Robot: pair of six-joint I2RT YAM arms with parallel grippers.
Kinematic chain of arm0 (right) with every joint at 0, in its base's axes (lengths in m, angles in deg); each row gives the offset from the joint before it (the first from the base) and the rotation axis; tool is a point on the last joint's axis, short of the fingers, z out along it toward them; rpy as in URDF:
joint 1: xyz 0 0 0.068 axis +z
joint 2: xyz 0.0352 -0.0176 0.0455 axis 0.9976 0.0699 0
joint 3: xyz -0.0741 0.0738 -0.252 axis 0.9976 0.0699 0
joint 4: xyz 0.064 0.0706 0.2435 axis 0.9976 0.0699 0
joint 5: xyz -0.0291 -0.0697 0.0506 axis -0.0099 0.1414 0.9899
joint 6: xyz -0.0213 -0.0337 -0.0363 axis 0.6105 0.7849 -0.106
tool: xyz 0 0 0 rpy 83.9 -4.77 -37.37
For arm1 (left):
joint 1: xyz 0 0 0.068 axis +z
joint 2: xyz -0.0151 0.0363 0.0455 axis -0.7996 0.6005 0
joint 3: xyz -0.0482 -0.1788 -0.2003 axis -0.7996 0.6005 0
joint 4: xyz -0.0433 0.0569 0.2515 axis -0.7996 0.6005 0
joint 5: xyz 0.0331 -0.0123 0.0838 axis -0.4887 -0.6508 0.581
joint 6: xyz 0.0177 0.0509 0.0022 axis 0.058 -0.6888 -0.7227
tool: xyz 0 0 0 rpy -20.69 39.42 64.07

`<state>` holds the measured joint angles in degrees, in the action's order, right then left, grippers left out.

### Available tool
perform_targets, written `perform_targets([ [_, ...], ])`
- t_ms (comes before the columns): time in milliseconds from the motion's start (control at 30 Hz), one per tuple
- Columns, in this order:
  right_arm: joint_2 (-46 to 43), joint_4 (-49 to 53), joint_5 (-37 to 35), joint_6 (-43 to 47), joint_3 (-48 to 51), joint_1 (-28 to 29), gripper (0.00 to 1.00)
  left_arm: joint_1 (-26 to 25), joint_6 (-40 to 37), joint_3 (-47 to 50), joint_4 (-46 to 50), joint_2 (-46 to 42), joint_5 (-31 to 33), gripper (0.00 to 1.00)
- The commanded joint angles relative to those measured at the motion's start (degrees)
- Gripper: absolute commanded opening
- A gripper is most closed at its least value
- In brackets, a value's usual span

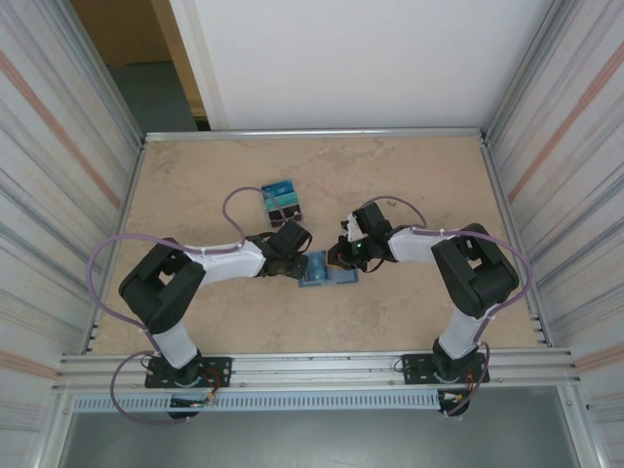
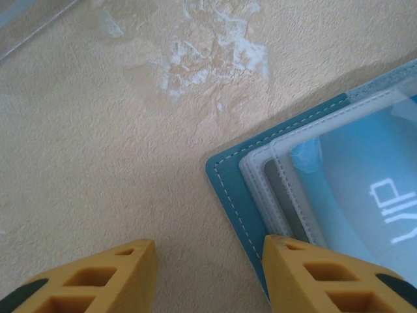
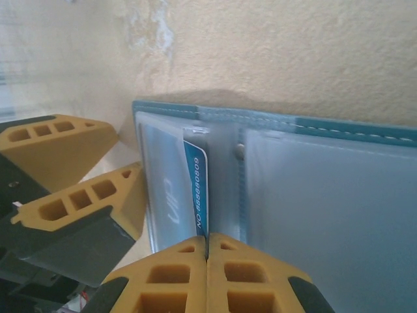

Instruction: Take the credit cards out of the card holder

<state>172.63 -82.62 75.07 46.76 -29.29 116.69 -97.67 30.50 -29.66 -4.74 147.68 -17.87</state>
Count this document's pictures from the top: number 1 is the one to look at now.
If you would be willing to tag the teal leather card holder wallet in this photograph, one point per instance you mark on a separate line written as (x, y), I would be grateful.
(343, 278)

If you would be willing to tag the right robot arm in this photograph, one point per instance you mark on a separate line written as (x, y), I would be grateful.
(478, 273)

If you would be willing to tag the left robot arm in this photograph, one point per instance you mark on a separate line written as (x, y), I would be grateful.
(161, 292)

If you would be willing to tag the black VIP card stack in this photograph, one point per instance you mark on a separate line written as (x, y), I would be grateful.
(285, 212)

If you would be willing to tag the teal VIP card stack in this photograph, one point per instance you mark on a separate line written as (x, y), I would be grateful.
(282, 199)

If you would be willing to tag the blue VIP card stack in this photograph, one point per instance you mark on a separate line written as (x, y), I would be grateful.
(278, 187)

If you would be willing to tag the brown wooden panel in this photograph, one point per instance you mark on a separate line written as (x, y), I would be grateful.
(122, 29)

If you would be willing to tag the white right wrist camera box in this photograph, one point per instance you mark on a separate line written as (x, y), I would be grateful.
(352, 225)

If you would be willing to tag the aluminium mounting rail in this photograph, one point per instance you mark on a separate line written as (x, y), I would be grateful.
(317, 365)

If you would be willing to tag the aluminium table edge rail long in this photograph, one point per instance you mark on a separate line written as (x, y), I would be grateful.
(317, 134)

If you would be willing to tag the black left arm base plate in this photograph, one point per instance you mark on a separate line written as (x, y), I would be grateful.
(217, 370)

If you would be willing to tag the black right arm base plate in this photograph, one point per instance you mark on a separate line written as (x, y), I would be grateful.
(414, 368)

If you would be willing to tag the aluminium table edge rail short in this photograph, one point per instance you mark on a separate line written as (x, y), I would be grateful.
(134, 180)
(495, 180)

